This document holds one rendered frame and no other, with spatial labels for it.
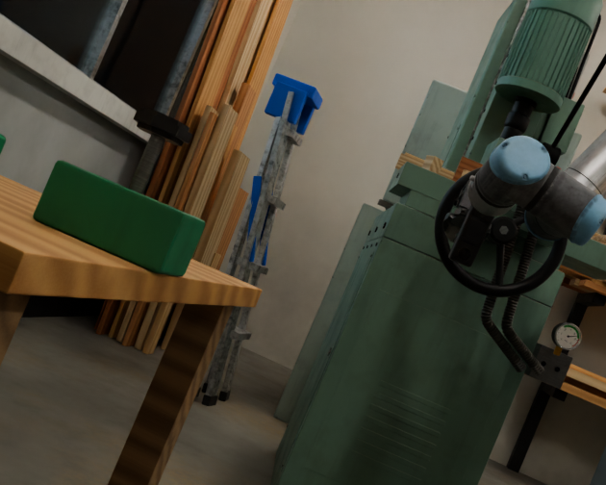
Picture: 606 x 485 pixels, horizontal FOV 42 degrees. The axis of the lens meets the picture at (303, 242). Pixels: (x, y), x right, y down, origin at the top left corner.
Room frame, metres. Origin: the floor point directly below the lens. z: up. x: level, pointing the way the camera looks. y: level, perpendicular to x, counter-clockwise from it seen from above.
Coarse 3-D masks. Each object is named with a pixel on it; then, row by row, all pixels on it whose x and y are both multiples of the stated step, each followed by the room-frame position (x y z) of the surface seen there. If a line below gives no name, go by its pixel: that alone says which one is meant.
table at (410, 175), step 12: (408, 168) 1.89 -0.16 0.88; (420, 168) 1.89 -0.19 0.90; (396, 180) 1.95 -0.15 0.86; (408, 180) 1.89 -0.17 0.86; (420, 180) 1.89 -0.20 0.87; (432, 180) 1.89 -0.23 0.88; (444, 180) 1.88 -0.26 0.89; (396, 192) 2.05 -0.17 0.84; (420, 192) 1.89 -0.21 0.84; (432, 192) 1.89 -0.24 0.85; (444, 192) 1.88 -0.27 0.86; (504, 216) 1.79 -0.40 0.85; (540, 240) 1.82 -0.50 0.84; (576, 252) 1.88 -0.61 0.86; (588, 252) 1.88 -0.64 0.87; (600, 252) 1.88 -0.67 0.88; (564, 264) 2.05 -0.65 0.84; (576, 264) 1.95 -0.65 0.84; (588, 264) 1.88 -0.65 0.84; (600, 264) 1.88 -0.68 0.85; (600, 276) 1.99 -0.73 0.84
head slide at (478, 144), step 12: (516, 36) 2.20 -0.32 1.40; (492, 96) 2.15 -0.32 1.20; (492, 108) 2.13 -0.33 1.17; (504, 108) 2.13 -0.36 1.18; (480, 120) 2.20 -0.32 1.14; (492, 120) 2.13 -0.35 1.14; (504, 120) 2.13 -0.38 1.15; (480, 132) 2.13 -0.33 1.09; (492, 132) 2.13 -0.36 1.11; (528, 132) 2.13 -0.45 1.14; (480, 144) 2.13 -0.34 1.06; (468, 156) 2.14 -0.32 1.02; (480, 156) 2.13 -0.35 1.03
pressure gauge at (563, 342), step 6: (558, 324) 1.83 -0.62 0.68; (564, 324) 1.81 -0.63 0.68; (570, 324) 1.81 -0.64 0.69; (552, 330) 1.84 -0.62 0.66; (558, 330) 1.82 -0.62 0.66; (564, 330) 1.82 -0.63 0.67; (570, 330) 1.82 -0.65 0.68; (576, 330) 1.82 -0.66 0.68; (552, 336) 1.83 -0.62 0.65; (558, 336) 1.82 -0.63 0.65; (564, 336) 1.82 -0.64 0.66; (558, 342) 1.82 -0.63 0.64; (564, 342) 1.82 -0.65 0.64; (570, 342) 1.82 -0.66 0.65; (576, 342) 1.82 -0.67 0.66; (558, 348) 1.84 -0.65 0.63; (564, 348) 1.81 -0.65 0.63; (570, 348) 1.81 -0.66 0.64; (558, 354) 1.84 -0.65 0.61
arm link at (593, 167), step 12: (600, 144) 1.45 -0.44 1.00; (588, 156) 1.46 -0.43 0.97; (600, 156) 1.44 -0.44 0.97; (576, 168) 1.46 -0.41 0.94; (588, 168) 1.44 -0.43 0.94; (600, 168) 1.44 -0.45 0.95; (588, 180) 1.44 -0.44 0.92; (600, 180) 1.44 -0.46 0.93; (600, 192) 1.45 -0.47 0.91; (528, 216) 1.48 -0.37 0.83; (528, 228) 1.52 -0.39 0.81; (540, 228) 1.43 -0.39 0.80; (552, 240) 1.50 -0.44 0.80
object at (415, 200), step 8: (408, 192) 1.92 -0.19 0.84; (416, 192) 1.89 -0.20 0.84; (400, 200) 2.05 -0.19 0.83; (408, 200) 1.89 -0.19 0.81; (416, 200) 1.89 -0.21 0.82; (424, 200) 1.89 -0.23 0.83; (432, 200) 1.89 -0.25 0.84; (416, 208) 1.89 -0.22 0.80; (424, 208) 1.89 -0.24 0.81; (432, 208) 1.89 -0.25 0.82; (432, 216) 1.89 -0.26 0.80; (520, 240) 1.88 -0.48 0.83; (520, 248) 1.88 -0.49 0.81; (536, 248) 1.88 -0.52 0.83; (544, 248) 1.88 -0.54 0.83; (536, 256) 1.88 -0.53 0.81; (544, 256) 1.88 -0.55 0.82; (560, 264) 1.88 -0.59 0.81
